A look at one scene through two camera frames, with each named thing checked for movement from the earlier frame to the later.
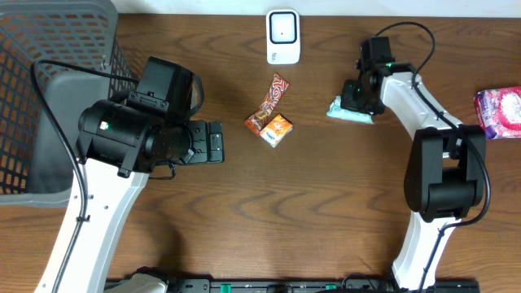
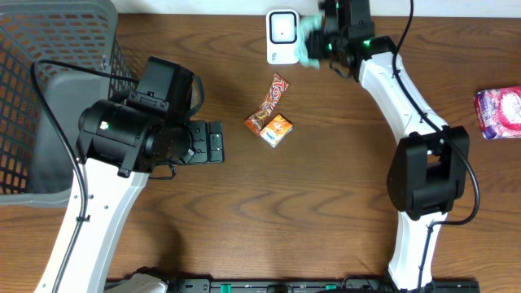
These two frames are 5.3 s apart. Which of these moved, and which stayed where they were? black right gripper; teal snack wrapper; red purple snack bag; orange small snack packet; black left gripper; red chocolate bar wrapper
Moved: teal snack wrapper; black right gripper
Stayed: red chocolate bar wrapper; black left gripper; orange small snack packet; red purple snack bag
